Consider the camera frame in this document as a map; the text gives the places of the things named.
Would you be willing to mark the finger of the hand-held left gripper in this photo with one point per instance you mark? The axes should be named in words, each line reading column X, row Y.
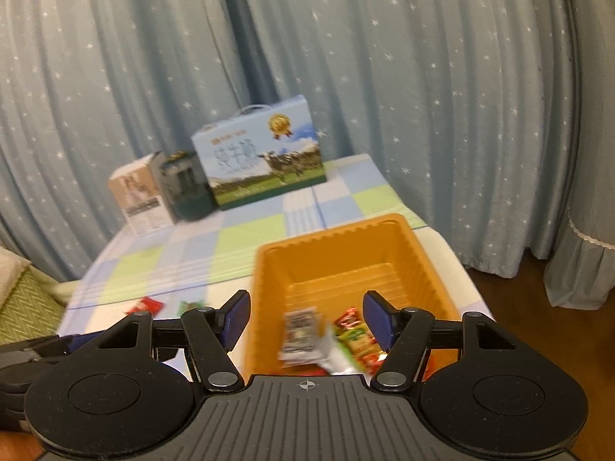
column 79, row 342

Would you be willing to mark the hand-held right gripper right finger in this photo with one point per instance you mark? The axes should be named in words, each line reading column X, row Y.
column 377, row 319

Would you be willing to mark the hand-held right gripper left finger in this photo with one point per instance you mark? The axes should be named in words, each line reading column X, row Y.
column 239, row 319

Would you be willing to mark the yellow-green small packet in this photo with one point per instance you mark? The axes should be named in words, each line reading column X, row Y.
column 359, row 342

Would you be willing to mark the white spouted pouch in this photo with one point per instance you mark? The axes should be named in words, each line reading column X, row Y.
column 336, row 360

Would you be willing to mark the orange plastic tray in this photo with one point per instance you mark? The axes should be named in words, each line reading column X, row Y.
column 336, row 259

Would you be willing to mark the large red cartoon candy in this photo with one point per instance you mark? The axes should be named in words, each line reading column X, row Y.
column 348, row 319

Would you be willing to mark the green-wrapped brown candy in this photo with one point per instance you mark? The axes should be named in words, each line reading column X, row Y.
column 192, row 306

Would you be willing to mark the green zigzag cushion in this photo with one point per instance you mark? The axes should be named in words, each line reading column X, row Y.
column 26, row 307

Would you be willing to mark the red square snack packet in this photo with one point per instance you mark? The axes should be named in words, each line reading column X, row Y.
column 145, row 305

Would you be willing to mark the checked tablecloth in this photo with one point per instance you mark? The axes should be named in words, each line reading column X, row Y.
column 250, row 235

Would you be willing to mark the beige pillow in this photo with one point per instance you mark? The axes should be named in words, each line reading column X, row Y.
column 9, row 266

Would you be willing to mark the dark green glass jar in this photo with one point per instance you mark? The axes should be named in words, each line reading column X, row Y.
column 187, row 187

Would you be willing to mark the white product box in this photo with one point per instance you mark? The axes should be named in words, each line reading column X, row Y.
column 139, row 199

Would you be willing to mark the blue milk carton box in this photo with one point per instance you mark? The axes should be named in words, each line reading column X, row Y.
column 264, row 158

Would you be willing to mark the blue star-print curtain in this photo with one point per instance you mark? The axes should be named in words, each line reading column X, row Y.
column 336, row 57

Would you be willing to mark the blue lace-trimmed curtain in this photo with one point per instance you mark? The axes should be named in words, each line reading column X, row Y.
column 588, row 153

